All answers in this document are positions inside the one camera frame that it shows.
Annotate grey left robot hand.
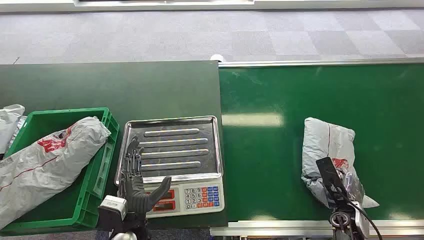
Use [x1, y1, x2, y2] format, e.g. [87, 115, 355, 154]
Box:
[117, 135, 173, 216]

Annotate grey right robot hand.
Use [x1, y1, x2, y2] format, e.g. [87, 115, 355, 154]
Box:
[336, 168, 366, 206]

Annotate green conveyor belt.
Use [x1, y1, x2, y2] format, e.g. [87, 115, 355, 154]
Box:
[218, 62, 424, 222]

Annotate large grey red-printed mailer package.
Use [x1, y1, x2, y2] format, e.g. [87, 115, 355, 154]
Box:
[0, 115, 112, 230]

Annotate green plastic crate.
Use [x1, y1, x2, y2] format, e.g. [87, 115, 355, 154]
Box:
[0, 106, 120, 237]

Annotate stainless steel scale tray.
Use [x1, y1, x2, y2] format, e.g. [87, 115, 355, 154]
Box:
[113, 115, 224, 187]

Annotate plain white mailer bag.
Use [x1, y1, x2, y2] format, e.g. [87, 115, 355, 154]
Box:
[0, 104, 28, 155]

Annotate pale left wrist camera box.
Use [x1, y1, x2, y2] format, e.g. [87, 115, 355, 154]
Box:
[98, 195, 129, 222]

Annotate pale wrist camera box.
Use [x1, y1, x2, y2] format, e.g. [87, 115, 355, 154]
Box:
[98, 195, 129, 222]
[315, 156, 349, 200]

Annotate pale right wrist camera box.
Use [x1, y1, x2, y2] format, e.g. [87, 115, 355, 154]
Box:
[315, 156, 349, 200]

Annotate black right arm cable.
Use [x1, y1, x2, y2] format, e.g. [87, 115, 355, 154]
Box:
[342, 193, 384, 240]

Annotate wide aluminium conveyor rail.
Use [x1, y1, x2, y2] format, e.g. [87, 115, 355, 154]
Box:
[209, 219, 424, 238]

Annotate thin aluminium conveyor rail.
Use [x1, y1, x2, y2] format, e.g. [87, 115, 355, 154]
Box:
[218, 57, 424, 68]

